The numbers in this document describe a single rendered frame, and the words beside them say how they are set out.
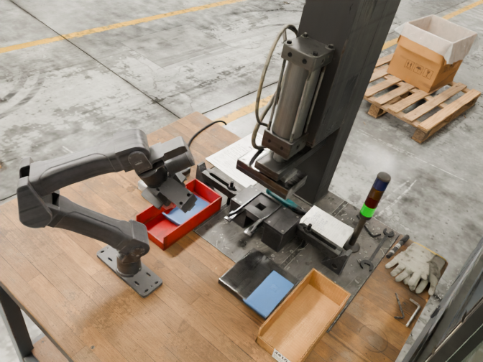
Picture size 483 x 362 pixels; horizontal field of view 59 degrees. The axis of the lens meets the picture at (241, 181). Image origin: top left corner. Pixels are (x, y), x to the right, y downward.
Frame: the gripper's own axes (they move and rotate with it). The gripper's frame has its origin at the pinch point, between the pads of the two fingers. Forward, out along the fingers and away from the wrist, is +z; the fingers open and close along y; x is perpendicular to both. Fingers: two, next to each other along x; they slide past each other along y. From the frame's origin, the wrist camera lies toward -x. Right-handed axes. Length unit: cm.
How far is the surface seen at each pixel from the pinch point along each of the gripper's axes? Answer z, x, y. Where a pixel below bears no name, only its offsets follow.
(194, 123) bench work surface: 43, 42, 34
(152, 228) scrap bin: 17.1, 9.6, -9.3
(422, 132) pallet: 229, -2, 195
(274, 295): 19.2, -31.3, -2.0
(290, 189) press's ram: 8.2, -19.7, 22.1
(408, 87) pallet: 254, 38, 247
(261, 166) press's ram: 4.2, -10.8, 21.9
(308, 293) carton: 25.4, -37.3, 4.9
